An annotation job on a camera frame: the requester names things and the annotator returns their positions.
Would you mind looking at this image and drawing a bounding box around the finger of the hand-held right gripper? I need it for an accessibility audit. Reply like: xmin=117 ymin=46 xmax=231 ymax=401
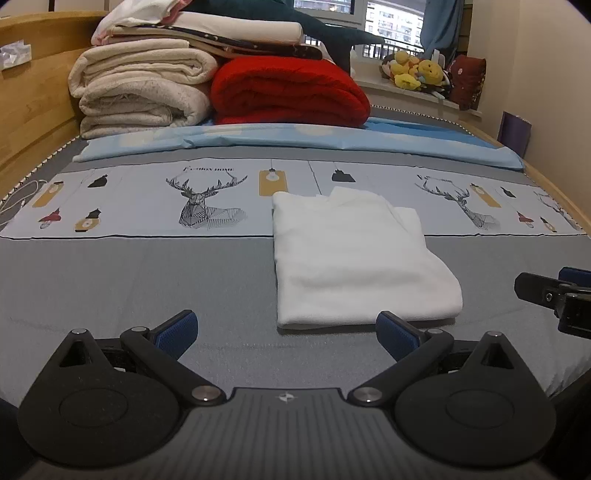
xmin=557 ymin=266 xmax=591 ymax=289
xmin=513 ymin=271 xmax=571 ymax=308

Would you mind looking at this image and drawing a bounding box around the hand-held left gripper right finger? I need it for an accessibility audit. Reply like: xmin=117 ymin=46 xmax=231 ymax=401
xmin=346 ymin=311 xmax=539 ymax=407

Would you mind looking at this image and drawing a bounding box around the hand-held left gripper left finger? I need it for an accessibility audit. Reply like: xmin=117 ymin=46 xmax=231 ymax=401
xmin=34 ymin=309 xmax=227 ymax=407

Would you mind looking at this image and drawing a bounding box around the white garment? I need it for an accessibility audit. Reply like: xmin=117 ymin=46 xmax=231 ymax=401
xmin=271 ymin=186 xmax=464 ymax=331

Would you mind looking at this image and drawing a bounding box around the grey deer print bed sheet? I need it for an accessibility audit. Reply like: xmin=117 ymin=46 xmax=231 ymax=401
xmin=0 ymin=134 xmax=591 ymax=418

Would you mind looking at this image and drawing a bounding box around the purple box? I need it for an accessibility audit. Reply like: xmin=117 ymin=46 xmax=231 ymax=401
xmin=497 ymin=110 xmax=532 ymax=158

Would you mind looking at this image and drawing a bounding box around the dark red cushion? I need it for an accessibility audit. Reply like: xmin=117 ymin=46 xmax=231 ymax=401
xmin=445 ymin=54 xmax=488 ymax=112

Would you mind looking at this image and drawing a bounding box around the light blue blanket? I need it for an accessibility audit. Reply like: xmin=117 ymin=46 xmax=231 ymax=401
xmin=71 ymin=116 xmax=526 ymax=173

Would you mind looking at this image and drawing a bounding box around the cream fleece blanket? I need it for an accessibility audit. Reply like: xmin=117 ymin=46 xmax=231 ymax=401
xmin=78 ymin=79 xmax=213 ymax=140
xmin=68 ymin=39 xmax=221 ymax=99

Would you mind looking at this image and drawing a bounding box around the pile of yellow plush toys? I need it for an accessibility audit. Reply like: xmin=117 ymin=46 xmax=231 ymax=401
xmin=379 ymin=49 xmax=451 ymax=96

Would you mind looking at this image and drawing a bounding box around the red blanket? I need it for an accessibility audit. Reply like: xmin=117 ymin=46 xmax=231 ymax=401
xmin=209 ymin=56 xmax=372 ymax=128

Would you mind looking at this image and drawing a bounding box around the blue curtain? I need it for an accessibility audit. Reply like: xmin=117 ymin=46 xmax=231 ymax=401
xmin=422 ymin=0 xmax=467 ymax=66

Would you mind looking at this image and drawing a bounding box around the window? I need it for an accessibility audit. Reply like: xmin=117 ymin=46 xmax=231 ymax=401
xmin=291 ymin=0 xmax=428 ymax=59

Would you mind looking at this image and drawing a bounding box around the dark patterned folded quilt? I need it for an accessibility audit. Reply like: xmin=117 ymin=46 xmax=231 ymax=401
xmin=185 ymin=31 xmax=324 ymax=62

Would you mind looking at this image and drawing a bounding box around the dark teal plush shark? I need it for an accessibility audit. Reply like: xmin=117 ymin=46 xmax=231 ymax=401
xmin=182 ymin=0 xmax=387 ymax=75

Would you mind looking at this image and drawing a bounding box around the cream folded sheet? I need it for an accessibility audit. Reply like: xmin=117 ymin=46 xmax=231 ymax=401
xmin=159 ymin=11 xmax=304 ymax=48

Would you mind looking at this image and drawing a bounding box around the white and pink folded bedding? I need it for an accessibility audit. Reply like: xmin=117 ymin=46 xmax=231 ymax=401
xmin=91 ymin=0 xmax=191 ymax=47

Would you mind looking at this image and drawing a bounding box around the tissue pack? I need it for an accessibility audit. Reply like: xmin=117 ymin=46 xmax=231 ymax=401
xmin=0 ymin=40 xmax=34 ymax=70

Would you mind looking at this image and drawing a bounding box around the white cable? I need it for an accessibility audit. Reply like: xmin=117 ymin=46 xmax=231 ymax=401
xmin=0 ymin=177 xmax=49 ymax=219

